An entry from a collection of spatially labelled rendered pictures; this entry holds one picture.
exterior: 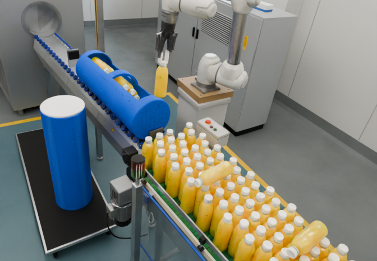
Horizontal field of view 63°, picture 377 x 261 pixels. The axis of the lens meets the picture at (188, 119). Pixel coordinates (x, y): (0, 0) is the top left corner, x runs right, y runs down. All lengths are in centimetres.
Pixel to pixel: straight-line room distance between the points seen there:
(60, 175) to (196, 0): 156
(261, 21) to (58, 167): 224
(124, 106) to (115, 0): 534
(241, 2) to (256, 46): 130
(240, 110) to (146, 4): 446
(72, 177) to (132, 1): 539
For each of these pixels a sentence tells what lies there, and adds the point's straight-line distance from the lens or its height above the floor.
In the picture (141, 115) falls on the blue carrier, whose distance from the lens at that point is 185.
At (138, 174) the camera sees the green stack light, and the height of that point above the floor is 119.
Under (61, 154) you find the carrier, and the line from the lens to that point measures 227.
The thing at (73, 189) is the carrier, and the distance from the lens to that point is 250.
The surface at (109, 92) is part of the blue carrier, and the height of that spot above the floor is 116.
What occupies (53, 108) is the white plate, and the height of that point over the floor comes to 104.
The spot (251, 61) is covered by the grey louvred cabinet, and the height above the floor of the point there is 99.
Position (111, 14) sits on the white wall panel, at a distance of 717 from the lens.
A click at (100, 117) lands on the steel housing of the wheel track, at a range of 234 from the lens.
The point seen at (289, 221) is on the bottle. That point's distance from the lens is 157.
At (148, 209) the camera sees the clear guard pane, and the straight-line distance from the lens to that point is 172.
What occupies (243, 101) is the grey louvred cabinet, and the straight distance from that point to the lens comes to 353.
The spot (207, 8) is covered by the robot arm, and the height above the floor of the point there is 183.
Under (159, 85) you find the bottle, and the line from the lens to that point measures 177.
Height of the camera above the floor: 216
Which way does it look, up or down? 33 degrees down
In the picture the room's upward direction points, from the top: 8 degrees clockwise
